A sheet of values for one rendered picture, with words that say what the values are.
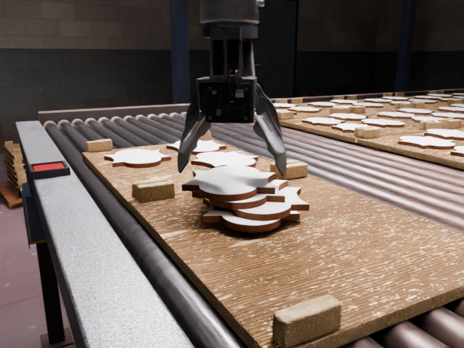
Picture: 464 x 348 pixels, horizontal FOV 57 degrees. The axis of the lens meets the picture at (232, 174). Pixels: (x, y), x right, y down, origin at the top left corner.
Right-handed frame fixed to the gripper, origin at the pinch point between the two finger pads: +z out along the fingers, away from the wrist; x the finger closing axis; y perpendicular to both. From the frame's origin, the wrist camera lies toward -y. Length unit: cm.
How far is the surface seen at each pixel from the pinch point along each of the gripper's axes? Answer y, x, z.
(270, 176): -2.0, 5.5, 0.7
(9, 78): -431, -321, 9
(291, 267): 16.6, 8.5, 5.7
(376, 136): -63, 34, 5
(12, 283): -128, -132, 99
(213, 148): -38.7, -8.9, 4.7
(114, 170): -20.7, -26.2, 5.7
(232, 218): 8.1, 1.0, 3.7
